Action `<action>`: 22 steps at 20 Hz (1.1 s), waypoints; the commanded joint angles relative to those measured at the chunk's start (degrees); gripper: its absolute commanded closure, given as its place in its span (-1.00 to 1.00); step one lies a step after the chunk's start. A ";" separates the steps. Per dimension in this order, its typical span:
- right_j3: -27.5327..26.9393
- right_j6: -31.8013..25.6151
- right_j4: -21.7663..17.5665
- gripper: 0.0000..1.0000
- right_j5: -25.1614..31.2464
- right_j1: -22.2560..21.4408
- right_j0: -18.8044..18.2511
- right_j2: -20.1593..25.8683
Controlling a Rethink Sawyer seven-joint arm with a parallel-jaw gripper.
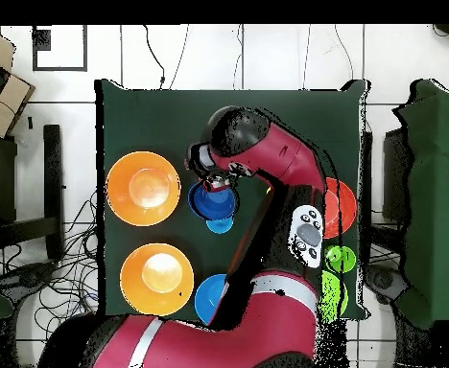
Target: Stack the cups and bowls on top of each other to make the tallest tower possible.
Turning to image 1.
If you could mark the dark blue plastic bowl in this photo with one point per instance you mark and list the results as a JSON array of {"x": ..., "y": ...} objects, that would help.
[{"x": 213, "y": 203}]

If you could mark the light blue plastic cup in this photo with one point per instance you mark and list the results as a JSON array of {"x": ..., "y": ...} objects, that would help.
[{"x": 220, "y": 226}]

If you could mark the orange plastic bowl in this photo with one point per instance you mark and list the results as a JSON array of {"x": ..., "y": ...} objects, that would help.
[
  {"x": 143, "y": 188},
  {"x": 147, "y": 283}
]

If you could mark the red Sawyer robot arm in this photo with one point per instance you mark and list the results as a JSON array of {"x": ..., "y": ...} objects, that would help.
[{"x": 270, "y": 157}]

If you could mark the dark green tablecloth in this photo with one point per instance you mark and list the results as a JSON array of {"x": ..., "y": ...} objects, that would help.
[{"x": 170, "y": 122}]

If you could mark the light blue plastic bowl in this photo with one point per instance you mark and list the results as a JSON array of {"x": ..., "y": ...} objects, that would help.
[{"x": 209, "y": 297}]

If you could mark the red plastic bowl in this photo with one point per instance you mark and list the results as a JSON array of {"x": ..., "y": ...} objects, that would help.
[{"x": 339, "y": 209}]

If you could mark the green plastic cup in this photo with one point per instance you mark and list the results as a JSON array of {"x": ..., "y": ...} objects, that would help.
[{"x": 341, "y": 259}]

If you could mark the green plastic bowl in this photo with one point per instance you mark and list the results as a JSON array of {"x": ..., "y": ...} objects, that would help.
[{"x": 332, "y": 295}]

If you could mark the black box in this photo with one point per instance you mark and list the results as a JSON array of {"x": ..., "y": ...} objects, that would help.
[{"x": 395, "y": 176}]

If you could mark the black equipment base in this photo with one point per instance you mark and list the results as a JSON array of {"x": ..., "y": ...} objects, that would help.
[
  {"x": 383, "y": 281},
  {"x": 28, "y": 278}
]

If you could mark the black stand frame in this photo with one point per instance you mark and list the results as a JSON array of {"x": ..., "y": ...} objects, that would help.
[{"x": 52, "y": 172}]

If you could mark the black square floor frame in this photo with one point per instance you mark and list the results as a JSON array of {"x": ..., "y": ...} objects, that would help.
[{"x": 34, "y": 50}]

